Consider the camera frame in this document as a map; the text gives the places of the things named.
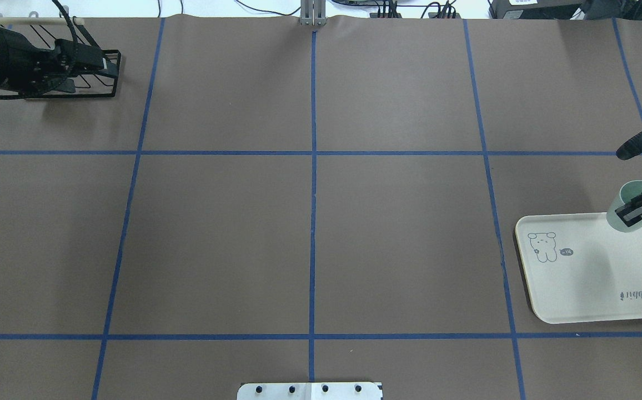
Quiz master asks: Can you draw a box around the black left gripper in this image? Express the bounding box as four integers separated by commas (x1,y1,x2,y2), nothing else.
0,26,118,94

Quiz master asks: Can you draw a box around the pale green plastic cup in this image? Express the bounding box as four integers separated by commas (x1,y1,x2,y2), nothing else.
606,180,642,233

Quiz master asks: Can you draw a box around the cream rabbit print tray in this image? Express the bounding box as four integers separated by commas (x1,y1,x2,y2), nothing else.
514,213,642,324

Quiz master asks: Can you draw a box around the black box with label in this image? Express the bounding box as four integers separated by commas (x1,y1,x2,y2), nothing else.
488,1,583,20

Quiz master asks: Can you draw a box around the black wire cup rack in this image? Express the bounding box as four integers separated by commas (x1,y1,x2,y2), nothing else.
0,17,122,99

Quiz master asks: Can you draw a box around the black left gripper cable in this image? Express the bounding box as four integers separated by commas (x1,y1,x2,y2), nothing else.
0,0,77,102

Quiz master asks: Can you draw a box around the aluminium frame post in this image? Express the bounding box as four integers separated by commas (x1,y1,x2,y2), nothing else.
299,0,328,26

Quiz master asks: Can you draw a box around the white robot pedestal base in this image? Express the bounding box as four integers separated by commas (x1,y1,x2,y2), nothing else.
237,382,384,399

